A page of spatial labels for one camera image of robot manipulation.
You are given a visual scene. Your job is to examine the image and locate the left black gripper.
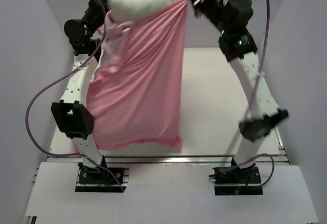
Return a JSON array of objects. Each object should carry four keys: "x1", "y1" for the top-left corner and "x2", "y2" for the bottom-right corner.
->
[{"x1": 82, "y1": 0, "x2": 134, "y2": 39}]

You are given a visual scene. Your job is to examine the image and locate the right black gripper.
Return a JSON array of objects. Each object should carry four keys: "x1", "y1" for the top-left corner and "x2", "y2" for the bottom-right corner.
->
[{"x1": 188, "y1": 0, "x2": 232, "y2": 35}]

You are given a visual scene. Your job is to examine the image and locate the white pillow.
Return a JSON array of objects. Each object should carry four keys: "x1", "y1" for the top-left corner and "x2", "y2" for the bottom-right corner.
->
[{"x1": 106, "y1": 0, "x2": 179, "y2": 23}]

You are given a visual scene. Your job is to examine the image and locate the pink pillowcase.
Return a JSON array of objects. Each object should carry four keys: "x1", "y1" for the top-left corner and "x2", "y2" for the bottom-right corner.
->
[{"x1": 87, "y1": 0, "x2": 188, "y2": 150}]

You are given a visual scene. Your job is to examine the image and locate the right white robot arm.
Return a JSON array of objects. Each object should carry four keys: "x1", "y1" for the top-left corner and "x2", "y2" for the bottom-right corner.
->
[{"x1": 190, "y1": 0, "x2": 289, "y2": 183}]

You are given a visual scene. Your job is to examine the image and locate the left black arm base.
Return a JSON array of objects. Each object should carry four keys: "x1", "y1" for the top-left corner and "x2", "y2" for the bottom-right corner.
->
[{"x1": 75, "y1": 163, "x2": 127, "y2": 193}]

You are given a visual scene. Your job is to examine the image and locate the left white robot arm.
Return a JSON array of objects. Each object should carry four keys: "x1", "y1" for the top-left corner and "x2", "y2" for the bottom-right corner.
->
[{"x1": 51, "y1": 0, "x2": 108, "y2": 183}]

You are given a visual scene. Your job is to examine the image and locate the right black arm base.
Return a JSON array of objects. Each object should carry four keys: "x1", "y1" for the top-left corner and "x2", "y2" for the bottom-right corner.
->
[{"x1": 208, "y1": 166, "x2": 263, "y2": 196}]

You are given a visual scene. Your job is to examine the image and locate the white front board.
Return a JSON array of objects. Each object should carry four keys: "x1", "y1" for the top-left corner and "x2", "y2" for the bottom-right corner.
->
[{"x1": 26, "y1": 163, "x2": 318, "y2": 223}]

